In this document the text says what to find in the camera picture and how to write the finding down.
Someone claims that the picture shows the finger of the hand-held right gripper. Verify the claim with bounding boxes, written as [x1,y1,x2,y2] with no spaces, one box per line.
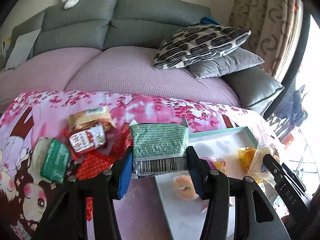
[262,154,309,217]
[281,164,307,193]

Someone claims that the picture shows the beige packet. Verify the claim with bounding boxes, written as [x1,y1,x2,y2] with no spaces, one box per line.
[69,106,115,132]

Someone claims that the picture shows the light grey cushion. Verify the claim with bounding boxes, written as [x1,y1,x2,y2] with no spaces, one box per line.
[4,29,42,70]

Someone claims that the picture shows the blue cloth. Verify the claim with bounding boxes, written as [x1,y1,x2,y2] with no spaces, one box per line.
[199,16,220,27]

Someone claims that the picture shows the white bun packet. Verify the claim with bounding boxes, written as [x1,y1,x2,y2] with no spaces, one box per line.
[247,142,278,183]

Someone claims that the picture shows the pink snack packet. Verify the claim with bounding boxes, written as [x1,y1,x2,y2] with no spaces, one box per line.
[200,156,227,177]

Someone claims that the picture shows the dark red small packet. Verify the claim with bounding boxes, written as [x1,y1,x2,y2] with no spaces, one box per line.
[62,122,108,160]

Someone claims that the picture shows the pink printed blanket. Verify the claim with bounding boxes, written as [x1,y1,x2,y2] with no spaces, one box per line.
[0,90,285,240]

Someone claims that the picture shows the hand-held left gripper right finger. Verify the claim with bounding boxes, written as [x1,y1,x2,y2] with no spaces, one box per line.
[186,146,290,240]

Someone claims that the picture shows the black white patterned pillow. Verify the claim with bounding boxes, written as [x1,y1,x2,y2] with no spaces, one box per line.
[153,25,252,70]

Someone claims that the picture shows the red patterned packet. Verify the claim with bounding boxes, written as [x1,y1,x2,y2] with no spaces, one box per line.
[75,152,119,222]

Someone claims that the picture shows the orange cake packet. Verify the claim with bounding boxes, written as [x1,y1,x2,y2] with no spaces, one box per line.
[236,147,258,175]

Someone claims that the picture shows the silver green-print packet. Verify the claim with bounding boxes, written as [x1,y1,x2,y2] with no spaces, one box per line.
[128,119,190,179]

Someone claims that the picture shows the purple sofa cover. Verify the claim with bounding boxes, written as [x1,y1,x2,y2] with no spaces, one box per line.
[0,47,248,109]

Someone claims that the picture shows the dark green packet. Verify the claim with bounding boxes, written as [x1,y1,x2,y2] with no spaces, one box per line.
[40,138,70,184]

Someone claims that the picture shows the grey pillow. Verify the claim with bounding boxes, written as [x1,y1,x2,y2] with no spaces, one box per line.
[186,47,265,79]

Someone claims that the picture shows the cream packet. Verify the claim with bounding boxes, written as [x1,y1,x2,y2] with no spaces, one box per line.
[27,137,54,178]

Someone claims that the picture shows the pale jelly cup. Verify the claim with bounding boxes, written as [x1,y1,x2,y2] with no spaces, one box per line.
[172,176,198,200]

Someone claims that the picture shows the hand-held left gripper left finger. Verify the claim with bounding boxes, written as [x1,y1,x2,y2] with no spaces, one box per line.
[34,145,134,240]

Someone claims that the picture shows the grey sofa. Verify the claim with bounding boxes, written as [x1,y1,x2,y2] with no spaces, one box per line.
[0,0,285,117]

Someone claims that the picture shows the red foil packet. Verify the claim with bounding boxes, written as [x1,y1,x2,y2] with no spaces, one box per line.
[110,122,134,160]

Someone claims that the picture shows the beige patterned curtain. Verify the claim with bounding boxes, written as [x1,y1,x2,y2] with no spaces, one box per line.
[227,0,304,80]

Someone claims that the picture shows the teal shallow box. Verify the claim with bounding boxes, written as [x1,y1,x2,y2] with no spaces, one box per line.
[154,126,288,240]

